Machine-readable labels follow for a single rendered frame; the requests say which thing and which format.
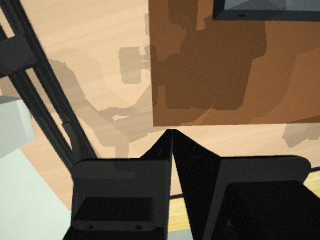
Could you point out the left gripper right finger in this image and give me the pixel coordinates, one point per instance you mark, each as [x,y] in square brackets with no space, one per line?
[204,178]

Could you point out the brown wooden stand with grey legs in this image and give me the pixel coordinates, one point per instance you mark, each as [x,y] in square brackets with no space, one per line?
[237,72]

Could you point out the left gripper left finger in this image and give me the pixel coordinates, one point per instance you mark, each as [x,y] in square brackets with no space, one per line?
[147,176]

